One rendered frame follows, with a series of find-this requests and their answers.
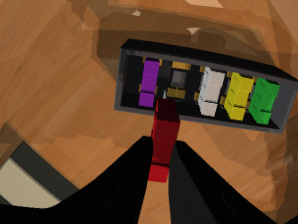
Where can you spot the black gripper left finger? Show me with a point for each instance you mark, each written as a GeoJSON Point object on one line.
{"type": "Point", "coordinates": [114, 197]}

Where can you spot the white automotive fuse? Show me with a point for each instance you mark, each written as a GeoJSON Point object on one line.
{"type": "Point", "coordinates": [210, 90]}

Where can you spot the purple fuse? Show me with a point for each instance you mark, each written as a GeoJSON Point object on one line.
{"type": "Point", "coordinates": [149, 81]}

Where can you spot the beige shallow tray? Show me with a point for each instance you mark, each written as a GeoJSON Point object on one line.
{"type": "Point", "coordinates": [27, 180]}

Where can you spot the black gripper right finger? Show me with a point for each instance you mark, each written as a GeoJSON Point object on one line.
{"type": "Point", "coordinates": [199, 195]}

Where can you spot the black fuse block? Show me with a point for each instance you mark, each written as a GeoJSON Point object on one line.
{"type": "Point", "coordinates": [254, 96]}

